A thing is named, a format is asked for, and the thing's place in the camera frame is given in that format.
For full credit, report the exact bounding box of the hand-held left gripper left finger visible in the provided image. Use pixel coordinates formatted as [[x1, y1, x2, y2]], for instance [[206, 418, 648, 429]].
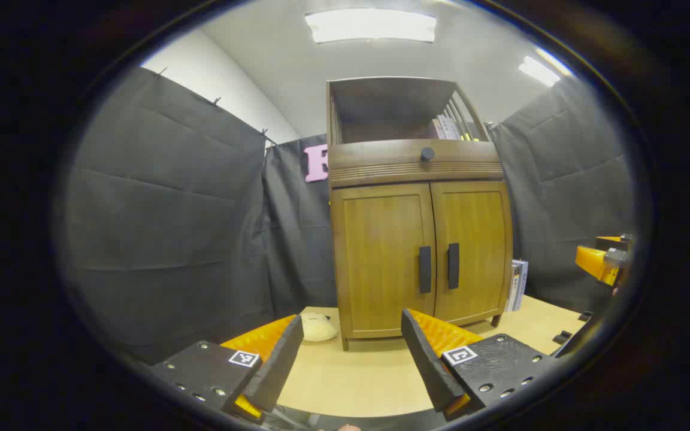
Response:
[[147, 314, 305, 426]]

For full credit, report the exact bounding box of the ceiling light panel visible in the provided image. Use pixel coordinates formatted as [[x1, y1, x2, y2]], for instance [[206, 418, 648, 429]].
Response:
[[305, 9, 437, 44], [519, 48, 573, 87]]

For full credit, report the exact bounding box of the cream plush toy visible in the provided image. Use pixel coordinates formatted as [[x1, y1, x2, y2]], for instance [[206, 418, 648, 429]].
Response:
[[301, 312, 340, 343]]

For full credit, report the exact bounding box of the wooden cabinet door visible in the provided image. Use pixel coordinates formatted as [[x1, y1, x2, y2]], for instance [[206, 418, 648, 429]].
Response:
[[430, 181, 513, 324], [330, 183, 437, 339]]

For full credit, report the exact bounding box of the wooden double-door shoe cabinet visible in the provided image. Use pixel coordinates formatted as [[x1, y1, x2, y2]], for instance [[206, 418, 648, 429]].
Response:
[[326, 76, 514, 351]]

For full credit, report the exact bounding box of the white and blue book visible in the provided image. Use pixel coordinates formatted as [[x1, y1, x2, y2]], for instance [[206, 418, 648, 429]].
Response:
[[516, 259, 529, 311]]

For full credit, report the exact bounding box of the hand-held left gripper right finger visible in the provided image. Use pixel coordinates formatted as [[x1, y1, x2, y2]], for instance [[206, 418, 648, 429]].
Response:
[[401, 308, 561, 423]]

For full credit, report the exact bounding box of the wooden drawer with black knob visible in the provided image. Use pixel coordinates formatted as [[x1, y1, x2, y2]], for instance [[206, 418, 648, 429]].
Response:
[[327, 139, 504, 187]]

